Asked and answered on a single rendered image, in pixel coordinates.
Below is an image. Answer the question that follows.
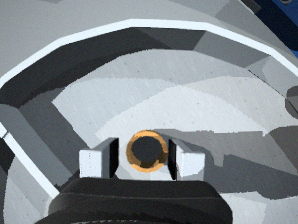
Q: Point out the blue square crate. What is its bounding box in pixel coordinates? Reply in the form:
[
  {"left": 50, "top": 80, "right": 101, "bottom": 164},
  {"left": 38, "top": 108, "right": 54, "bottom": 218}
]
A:
[{"left": 238, "top": 0, "right": 298, "bottom": 58}]

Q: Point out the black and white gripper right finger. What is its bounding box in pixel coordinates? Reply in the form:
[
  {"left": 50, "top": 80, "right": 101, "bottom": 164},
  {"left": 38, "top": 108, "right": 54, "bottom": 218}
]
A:
[{"left": 168, "top": 139, "right": 205, "bottom": 181}]

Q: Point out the bronze bushing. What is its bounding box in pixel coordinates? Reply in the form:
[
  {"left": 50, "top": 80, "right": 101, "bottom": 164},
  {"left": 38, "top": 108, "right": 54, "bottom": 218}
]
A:
[{"left": 126, "top": 129, "right": 168, "bottom": 173}]

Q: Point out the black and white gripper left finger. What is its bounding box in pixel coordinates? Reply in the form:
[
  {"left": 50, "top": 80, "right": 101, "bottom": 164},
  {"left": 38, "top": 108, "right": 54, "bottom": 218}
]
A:
[{"left": 80, "top": 137, "right": 119, "bottom": 179}]

